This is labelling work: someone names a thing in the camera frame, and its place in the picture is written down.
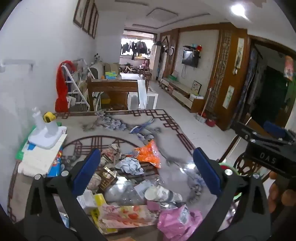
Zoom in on orange snack bag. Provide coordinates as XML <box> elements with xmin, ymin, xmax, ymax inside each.
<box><xmin>133</xmin><ymin>140</ymin><xmax>162</xmax><ymax>168</ymax></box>

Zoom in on brown cigarette box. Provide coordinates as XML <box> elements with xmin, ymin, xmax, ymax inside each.
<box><xmin>98</xmin><ymin>166</ymin><xmax>118</xmax><ymax>192</ymax></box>

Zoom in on ceiling light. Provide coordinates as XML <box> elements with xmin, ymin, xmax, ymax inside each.
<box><xmin>230</xmin><ymin>3</ymin><xmax>250</xmax><ymax>19</ymax></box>

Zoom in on pink flowery packet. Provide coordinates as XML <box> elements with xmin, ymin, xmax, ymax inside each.
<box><xmin>98</xmin><ymin>205</ymin><xmax>160</xmax><ymax>230</ymax></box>

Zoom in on white plastic lamp base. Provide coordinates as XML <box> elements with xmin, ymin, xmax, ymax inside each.
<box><xmin>28</xmin><ymin>107</ymin><xmax>67</xmax><ymax>149</ymax></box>

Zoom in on green book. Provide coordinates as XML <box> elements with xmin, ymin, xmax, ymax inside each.
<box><xmin>15</xmin><ymin>141</ymin><xmax>30</xmax><ymax>160</ymax></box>

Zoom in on clear plastic bottle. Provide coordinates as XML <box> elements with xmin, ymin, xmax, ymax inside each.
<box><xmin>104</xmin><ymin>176</ymin><xmax>167</xmax><ymax>205</ymax></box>

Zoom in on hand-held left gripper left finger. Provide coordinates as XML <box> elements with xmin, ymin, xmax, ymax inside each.
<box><xmin>14</xmin><ymin>148</ymin><xmax>109</xmax><ymax>241</ymax></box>

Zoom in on hanging laundry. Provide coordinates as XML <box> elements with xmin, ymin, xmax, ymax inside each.
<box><xmin>121</xmin><ymin>40</ymin><xmax>148</xmax><ymax>61</ymax></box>

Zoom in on red wall poster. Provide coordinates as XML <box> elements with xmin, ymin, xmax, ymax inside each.
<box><xmin>284</xmin><ymin>56</ymin><xmax>295</xmax><ymax>81</ymax></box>

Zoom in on person's right hand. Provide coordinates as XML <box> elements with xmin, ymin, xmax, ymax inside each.
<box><xmin>268</xmin><ymin>173</ymin><xmax>296</xmax><ymax>214</ymax></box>

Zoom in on carved wooden chair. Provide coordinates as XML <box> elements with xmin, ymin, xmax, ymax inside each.
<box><xmin>217</xmin><ymin>113</ymin><xmax>273</xmax><ymax>181</ymax></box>

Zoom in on red cloth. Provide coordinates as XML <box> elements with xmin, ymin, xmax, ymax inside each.
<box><xmin>55</xmin><ymin>61</ymin><xmax>76</xmax><ymax>112</ymax></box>

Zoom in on yellow packet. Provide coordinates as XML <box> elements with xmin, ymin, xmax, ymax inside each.
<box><xmin>91</xmin><ymin>193</ymin><xmax>118</xmax><ymax>234</ymax></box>

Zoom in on wooden television cabinet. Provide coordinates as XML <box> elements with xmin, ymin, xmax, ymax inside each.
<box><xmin>159</xmin><ymin>77</ymin><xmax>205</xmax><ymax>113</ymax></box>

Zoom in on white board panel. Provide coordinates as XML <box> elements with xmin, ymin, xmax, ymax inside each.
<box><xmin>136</xmin><ymin>80</ymin><xmax>148</xmax><ymax>109</ymax></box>

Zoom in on wooden chair with plain back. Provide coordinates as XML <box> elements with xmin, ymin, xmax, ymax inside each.
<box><xmin>87</xmin><ymin>77</ymin><xmax>139</xmax><ymax>112</ymax></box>

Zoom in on small framed picture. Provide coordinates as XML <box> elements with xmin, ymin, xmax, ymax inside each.
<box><xmin>192</xmin><ymin>80</ymin><xmax>202</xmax><ymax>95</ymax></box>

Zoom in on wall television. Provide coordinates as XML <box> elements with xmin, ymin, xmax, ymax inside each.
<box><xmin>181</xmin><ymin>50</ymin><xmax>200</xmax><ymax>68</ymax></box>

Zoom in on crumpled beige paper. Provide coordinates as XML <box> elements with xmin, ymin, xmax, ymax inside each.
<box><xmin>87</xmin><ymin>173</ymin><xmax>102</xmax><ymax>193</ymax></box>

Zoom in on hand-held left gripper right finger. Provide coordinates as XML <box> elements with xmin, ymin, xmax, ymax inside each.
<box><xmin>193</xmin><ymin>147</ymin><xmax>273</xmax><ymax>241</ymax></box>

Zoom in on stack of white papers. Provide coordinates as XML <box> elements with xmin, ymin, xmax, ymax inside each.
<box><xmin>17</xmin><ymin>134</ymin><xmax>67</xmax><ymax>176</ymax></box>

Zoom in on blue picture book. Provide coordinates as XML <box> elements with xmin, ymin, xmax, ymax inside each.
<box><xmin>46</xmin><ymin>148</ymin><xmax>65</xmax><ymax>178</ymax></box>

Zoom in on white coffee table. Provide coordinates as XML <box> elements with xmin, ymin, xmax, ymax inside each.
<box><xmin>128</xmin><ymin>87</ymin><xmax>159</xmax><ymax>109</ymax></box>

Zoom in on white wall bracket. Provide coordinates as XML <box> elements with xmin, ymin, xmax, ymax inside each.
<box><xmin>0</xmin><ymin>59</ymin><xmax>36</xmax><ymax>73</ymax></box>

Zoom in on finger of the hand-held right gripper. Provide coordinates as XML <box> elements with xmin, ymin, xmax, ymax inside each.
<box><xmin>263</xmin><ymin>120</ymin><xmax>294</xmax><ymax>142</ymax></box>
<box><xmin>232</xmin><ymin>121</ymin><xmax>262</xmax><ymax>144</ymax></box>

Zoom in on pink plastic packet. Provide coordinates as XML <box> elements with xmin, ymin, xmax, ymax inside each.
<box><xmin>157</xmin><ymin>205</ymin><xmax>203</xmax><ymax>241</ymax></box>

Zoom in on white metal rack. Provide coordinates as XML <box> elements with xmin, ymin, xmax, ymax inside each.
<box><xmin>60</xmin><ymin>59</ymin><xmax>95</xmax><ymax>112</ymax></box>

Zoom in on broom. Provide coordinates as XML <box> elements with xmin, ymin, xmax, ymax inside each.
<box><xmin>196</xmin><ymin>88</ymin><xmax>212</xmax><ymax>122</ymax></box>

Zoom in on wall scroll painting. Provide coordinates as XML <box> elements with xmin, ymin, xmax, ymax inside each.
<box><xmin>223</xmin><ymin>85</ymin><xmax>234</xmax><ymax>109</ymax></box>
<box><xmin>235</xmin><ymin>38</ymin><xmax>245</xmax><ymax>75</ymax></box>

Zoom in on crumpled blue white paper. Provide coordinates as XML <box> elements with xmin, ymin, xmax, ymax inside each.
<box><xmin>115</xmin><ymin>158</ymin><xmax>144</xmax><ymax>175</ymax></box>

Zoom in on small white box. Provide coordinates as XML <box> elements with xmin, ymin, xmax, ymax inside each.
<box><xmin>77</xmin><ymin>189</ymin><xmax>96</xmax><ymax>209</ymax></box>

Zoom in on child's bicycle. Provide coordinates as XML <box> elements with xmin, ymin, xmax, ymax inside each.
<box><xmin>121</xmin><ymin>65</ymin><xmax>139</xmax><ymax>74</ymax></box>

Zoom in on framed wall picture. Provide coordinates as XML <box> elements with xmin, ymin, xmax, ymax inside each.
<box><xmin>92</xmin><ymin>10</ymin><xmax>99</xmax><ymax>39</ymax></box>
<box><xmin>89</xmin><ymin>3</ymin><xmax>97</xmax><ymax>36</ymax></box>
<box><xmin>73</xmin><ymin>0</ymin><xmax>90</xmax><ymax>28</ymax></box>
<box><xmin>83</xmin><ymin>0</ymin><xmax>95</xmax><ymax>33</ymax></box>

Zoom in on white paper cup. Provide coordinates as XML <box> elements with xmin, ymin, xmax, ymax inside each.
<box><xmin>144</xmin><ymin>185</ymin><xmax>183</xmax><ymax>204</ymax></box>

